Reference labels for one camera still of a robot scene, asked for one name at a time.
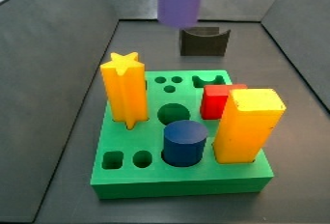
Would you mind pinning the purple cylinder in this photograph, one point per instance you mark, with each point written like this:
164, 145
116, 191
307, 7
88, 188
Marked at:
178, 13

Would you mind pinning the red cube block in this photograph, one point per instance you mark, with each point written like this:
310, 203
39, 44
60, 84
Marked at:
214, 99

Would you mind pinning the blue cylinder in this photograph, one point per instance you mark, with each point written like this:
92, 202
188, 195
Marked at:
184, 140

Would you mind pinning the yellow star prism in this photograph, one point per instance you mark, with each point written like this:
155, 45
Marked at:
124, 82

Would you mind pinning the black curved cradle stand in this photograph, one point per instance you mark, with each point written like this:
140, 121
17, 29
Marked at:
203, 41

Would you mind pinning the yellow rectangular block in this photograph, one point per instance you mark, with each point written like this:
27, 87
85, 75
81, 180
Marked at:
251, 114

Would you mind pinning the green shape sorter base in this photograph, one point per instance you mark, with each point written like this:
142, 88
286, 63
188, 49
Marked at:
128, 167

